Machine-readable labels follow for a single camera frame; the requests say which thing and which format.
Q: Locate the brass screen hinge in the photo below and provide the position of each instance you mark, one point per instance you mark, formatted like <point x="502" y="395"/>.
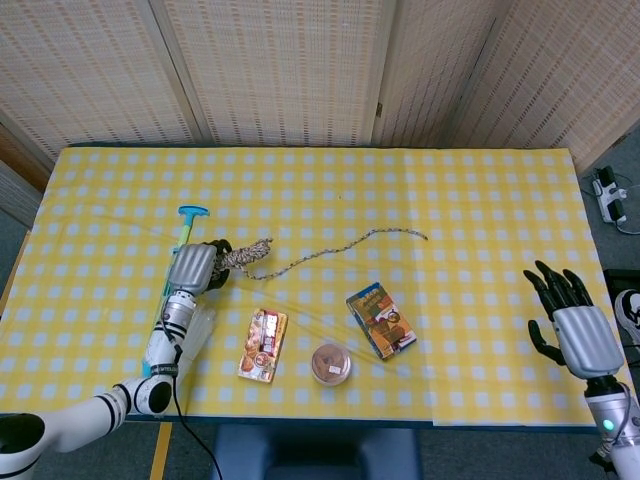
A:
<point x="379" y="110"/>

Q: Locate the yellow curry box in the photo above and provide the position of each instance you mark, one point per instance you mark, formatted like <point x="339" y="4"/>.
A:
<point x="262" y="345"/>

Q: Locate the yellow checkered tablecloth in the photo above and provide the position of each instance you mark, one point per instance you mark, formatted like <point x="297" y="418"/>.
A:
<point x="320" y="190"/>

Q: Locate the white power strip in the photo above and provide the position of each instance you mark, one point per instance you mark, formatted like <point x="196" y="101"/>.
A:
<point x="610" y="195"/>

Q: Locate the clear jar of rubber bands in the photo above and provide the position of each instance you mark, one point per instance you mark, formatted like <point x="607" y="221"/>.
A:
<point x="331" y="364"/>

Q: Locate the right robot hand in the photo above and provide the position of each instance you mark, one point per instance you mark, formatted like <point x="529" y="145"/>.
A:
<point x="590" y="340"/>

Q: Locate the white black sneaker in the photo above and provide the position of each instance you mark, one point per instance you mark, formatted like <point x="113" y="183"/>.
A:
<point x="627" y="312"/>

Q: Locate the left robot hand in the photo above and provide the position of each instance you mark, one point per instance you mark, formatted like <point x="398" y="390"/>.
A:
<point x="192" y="267"/>

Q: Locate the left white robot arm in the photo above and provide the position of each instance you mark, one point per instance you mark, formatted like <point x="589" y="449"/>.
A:
<point x="160" y="350"/>

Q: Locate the green blue hand pump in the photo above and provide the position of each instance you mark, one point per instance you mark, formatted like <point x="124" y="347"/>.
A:
<point x="189" y="225"/>

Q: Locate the blue orange box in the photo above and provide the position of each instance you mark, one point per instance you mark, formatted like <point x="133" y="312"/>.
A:
<point x="382" y="322"/>

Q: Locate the woven folding screen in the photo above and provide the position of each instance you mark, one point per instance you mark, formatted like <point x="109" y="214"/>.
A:
<point x="280" y="65"/>

